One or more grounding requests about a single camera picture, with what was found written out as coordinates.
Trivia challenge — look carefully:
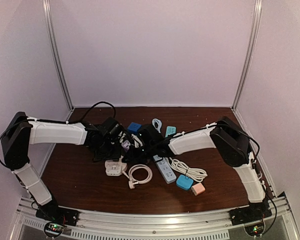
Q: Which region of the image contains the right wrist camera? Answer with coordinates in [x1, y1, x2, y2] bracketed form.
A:
[137, 124, 164, 146]

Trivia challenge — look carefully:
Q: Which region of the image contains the teal usb power strip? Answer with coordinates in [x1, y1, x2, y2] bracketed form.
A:
[165, 126, 177, 137]

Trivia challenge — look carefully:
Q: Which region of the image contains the light blue coiled cable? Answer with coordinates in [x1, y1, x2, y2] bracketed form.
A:
[151, 118, 164, 133]

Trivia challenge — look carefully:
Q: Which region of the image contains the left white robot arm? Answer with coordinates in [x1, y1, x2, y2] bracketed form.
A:
[0, 111, 124, 222]

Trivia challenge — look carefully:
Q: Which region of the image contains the dark blue plug adapter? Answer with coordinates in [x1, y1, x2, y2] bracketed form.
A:
[127, 122, 142, 135]

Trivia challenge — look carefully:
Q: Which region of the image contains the pink small plug adapter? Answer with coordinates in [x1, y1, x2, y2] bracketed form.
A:
[190, 182, 206, 196]

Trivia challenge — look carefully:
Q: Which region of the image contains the right aluminium frame post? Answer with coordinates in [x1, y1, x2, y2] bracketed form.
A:
[232, 0, 263, 111]

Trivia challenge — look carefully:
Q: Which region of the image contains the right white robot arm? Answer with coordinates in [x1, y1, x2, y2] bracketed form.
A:
[127, 116, 266, 221]

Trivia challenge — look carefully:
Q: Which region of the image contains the light blue power strip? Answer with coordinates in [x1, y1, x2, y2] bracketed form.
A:
[153, 155, 177, 184]

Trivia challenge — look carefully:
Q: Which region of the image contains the aluminium frame post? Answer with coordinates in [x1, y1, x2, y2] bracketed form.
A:
[42, 0, 74, 111]
[232, 0, 263, 111]

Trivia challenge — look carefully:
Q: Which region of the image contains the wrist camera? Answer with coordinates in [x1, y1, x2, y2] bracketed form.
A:
[99, 117, 122, 141]
[137, 124, 164, 146]

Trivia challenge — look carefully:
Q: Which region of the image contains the purple power strip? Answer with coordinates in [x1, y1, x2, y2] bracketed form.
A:
[121, 140, 131, 152]

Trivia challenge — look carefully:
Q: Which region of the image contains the blue square plug adapter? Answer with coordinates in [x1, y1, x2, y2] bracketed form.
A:
[176, 174, 194, 191]

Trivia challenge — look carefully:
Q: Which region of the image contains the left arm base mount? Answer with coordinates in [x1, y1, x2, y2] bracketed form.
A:
[35, 207, 79, 227]

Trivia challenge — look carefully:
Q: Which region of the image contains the left aluminium frame post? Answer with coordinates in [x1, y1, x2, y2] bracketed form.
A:
[42, 0, 74, 111]

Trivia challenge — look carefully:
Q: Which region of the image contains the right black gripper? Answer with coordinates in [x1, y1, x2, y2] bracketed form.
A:
[122, 143, 156, 166]

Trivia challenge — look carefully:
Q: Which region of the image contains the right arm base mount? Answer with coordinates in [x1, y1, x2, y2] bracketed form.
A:
[229, 203, 272, 226]

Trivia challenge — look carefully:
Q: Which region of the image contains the front aluminium rail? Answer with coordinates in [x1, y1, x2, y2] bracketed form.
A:
[8, 197, 300, 240]

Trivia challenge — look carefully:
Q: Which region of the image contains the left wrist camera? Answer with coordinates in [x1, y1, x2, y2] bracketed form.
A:
[99, 117, 122, 141]

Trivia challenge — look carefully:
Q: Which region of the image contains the white cable with plug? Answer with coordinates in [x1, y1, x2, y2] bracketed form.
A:
[167, 157, 208, 183]

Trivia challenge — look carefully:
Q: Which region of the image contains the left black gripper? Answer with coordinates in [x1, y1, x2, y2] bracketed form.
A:
[93, 139, 122, 162]

